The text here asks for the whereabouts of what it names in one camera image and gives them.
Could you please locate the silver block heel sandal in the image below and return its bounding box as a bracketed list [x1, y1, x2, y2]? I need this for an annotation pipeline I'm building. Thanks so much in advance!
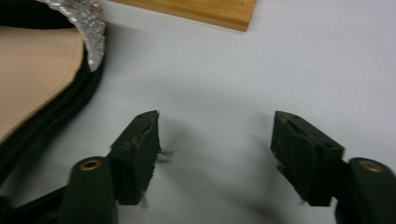
[0, 0, 107, 188]

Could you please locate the wooden board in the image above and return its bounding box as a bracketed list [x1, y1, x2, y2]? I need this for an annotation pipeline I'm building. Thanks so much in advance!
[108, 0, 258, 33]

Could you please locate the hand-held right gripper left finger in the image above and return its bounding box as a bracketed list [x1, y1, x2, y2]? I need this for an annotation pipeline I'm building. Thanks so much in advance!
[106, 109, 163, 207]

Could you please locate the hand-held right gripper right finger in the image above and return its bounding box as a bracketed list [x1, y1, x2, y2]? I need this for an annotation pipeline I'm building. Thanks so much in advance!
[270, 110, 346, 208]

